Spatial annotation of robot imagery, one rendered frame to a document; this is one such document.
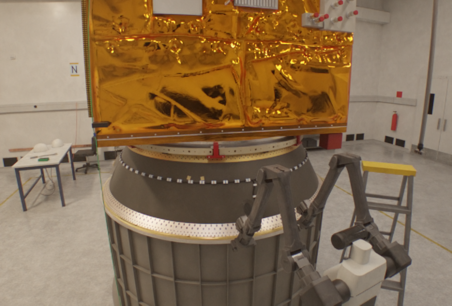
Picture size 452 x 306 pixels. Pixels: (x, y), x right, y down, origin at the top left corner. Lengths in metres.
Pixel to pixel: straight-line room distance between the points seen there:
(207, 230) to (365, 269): 1.03
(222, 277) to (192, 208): 0.55
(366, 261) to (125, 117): 1.51
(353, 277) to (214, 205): 1.02
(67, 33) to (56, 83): 1.27
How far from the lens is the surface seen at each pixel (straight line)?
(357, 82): 9.96
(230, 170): 1.86
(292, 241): 1.14
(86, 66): 1.91
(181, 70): 1.74
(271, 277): 2.21
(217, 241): 1.81
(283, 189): 1.11
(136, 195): 2.09
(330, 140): 2.36
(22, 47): 7.89
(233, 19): 1.86
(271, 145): 1.96
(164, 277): 2.15
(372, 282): 1.28
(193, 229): 1.84
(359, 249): 1.20
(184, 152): 1.86
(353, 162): 1.41
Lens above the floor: 2.18
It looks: 12 degrees down
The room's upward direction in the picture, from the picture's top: straight up
